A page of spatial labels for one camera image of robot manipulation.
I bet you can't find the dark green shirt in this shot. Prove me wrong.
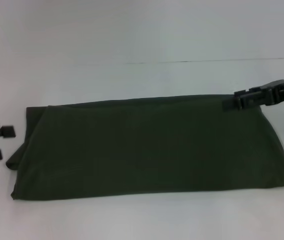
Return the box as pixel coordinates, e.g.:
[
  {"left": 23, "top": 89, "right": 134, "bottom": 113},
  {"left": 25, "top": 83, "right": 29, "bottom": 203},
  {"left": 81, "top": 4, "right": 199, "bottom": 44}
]
[{"left": 5, "top": 94, "right": 284, "bottom": 201}]

